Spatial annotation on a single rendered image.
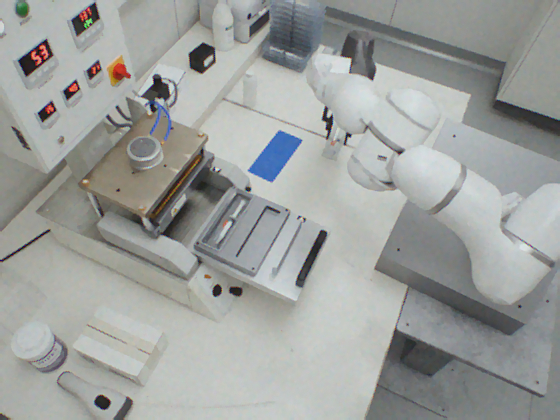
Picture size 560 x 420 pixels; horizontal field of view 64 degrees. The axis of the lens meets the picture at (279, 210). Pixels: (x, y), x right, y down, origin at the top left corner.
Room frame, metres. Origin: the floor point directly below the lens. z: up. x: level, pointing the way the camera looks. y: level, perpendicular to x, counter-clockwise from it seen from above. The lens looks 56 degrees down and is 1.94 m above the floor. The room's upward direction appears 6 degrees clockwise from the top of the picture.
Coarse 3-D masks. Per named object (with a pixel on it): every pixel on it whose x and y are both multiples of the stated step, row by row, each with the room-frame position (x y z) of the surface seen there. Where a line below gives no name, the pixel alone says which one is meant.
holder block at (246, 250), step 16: (256, 208) 0.65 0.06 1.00; (272, 208) 0.66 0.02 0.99; (288, 208) 0.66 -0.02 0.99; (208, 224) 0.59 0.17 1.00; (240, 224) 0.59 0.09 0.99; (256, 224) 0.61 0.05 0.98; (272, 224) 0.61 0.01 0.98; (240, 240) 0.55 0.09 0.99; (256, 240) 0.56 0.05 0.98; (272, 240) 0.56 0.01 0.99; (224, 256) 0.50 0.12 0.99; (240, 256) 0.51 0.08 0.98; (256, 256) 0.51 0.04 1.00; (256, 272) 0.48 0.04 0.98
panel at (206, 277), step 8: (200, 272) 0.49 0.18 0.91; (208, 272) 0.51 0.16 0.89; (216, 272) 0.52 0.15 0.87; (200, 280) 0.48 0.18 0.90; (208, 280) 0.49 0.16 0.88; (216, 280) 0.50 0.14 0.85; (224, 280) 0.52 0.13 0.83; (232, 280) 0.53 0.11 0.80; (240, 280) 0.55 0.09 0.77; (208, 288) 0.48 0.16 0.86; (224, 288) 0.50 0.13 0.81; (208, 296) 0.46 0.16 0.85; (216, 296) 0.47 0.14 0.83; (224, 296) 0.49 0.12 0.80; (232, 296) 0.50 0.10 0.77; (216, 304) 0.46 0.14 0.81; (224, 304) 0.47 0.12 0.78; (224, 312) 0.45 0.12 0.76
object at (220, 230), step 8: (240, 192) 0.69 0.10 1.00; (248, 192) 0.69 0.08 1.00; (232, 200) 0.66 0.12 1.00; (240, 200) 0.66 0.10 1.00; (248, 200) 0.66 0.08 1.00; (224, 208) 0.63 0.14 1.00; (232, 208) 0.63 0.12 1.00; (240, 208) 0.64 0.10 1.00; (224, 216) 0.61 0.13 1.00; (232, 216) 0.61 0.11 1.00; (240, 216) 0.61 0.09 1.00; (216, 224) 0.58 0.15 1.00; (224, 224) 0.58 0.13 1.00; (232, 224) 0.59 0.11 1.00; (208, 232) 0.56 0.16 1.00; (216, 232) 0.56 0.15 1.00; (224, 232) 0.56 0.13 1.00; (200, 240) 0.53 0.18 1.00; (208, 240) 0.53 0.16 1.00; (216, 240) 0.54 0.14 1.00; (224, 240) 0.54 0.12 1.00; (216, 248) 0.52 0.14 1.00
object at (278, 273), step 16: (288, 224) 0.63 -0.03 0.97; (304, 224) 0.63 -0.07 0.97; (288, 240) 0.55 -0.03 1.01; (304, 240) 0.58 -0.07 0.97; (208, 256) 0.51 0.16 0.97; (272, 256) 0.53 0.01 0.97; (288, 256) 0.53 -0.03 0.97; (304, 256) 0.54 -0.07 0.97; (224, 272) 0.48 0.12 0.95; (240, 272) 0.48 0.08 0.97; (272, 272) 0.48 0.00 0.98; (288, 272) 0.49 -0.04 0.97; (272, 288) 0.44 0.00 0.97; (288, 288) 0.45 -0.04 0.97
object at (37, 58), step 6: (42, 48) 0.67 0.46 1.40; (30, 54) 0.64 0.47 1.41; (36, 54) 0.65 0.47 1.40; (42, 54) 0.67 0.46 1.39; (48, 54) 0.68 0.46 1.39; (24, 60) 0.63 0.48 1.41; (30, 60) 0.64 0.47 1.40; (36, 60) 0.65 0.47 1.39; (42, 60) 0.66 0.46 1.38; (30, 66) 0.63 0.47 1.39; (36, 66) 0.64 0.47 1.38
